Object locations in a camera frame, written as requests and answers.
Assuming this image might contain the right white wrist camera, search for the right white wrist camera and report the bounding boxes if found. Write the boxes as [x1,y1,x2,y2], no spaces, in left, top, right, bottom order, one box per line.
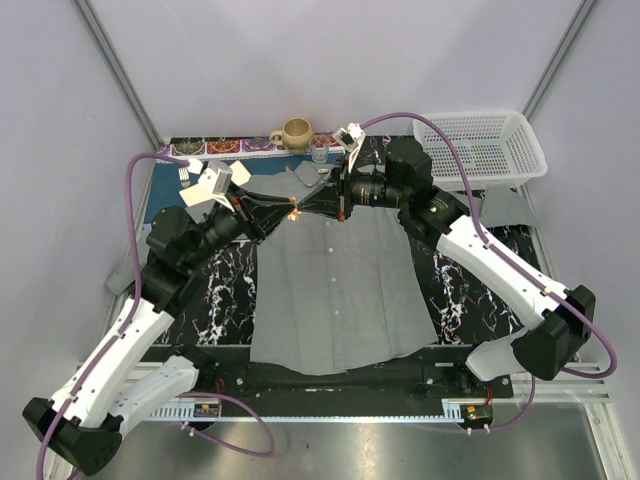
[333,123,366,173]

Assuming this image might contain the grey button shirt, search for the grey button shirt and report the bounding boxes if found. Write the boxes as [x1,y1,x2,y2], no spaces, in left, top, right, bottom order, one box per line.
[104,159,539,377]

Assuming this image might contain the silver fork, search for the silver fork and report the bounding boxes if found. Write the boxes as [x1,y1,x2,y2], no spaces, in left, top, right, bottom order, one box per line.
[178,167,191,189]

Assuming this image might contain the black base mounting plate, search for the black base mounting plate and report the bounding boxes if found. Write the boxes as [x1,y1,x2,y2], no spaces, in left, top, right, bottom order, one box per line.
[149,344,513,420]

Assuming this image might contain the white plastic mesh basket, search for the white plastic mesh basket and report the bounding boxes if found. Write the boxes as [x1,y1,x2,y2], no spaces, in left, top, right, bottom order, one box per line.
[413,111,548,191]

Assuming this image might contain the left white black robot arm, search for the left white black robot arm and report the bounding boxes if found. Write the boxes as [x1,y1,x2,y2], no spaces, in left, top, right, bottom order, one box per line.
[22,186,295,476]

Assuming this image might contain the orange brooch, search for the orange brooch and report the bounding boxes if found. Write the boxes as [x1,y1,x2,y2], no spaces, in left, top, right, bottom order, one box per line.
[287,196,301,222]

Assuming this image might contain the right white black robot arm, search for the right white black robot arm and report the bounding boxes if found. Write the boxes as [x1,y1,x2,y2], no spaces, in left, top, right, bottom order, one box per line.
[298,138,596,397]

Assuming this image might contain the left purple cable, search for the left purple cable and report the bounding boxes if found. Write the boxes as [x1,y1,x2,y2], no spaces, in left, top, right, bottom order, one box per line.
[35,152,276,480]

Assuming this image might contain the blue patterned placemat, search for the blue patterned placemat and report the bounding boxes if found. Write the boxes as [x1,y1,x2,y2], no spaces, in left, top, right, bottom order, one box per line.
[143,136,313,224]

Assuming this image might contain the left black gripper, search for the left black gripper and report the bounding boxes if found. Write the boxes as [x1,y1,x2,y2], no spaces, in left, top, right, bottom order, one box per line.
[184,181,296,269]

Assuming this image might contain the black marble pattern mat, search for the black marble pattern mat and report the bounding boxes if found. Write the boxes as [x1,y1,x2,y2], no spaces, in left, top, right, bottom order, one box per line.
[158,137,522,346]

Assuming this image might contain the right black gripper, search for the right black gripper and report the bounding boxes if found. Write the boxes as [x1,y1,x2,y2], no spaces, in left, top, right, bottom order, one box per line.
[298,155,407,223]

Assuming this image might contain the beige square plate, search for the beige square plate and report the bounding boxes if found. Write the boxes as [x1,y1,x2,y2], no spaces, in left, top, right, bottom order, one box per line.
[178,159,251,210]

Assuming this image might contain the small clear glass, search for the small clear glass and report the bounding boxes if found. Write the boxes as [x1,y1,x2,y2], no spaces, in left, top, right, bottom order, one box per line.
[309,134,330,164]

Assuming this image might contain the tan ceramic mug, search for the tan ceramic mug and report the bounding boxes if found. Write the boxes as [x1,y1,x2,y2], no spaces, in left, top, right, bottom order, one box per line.
[269,118,313,155]

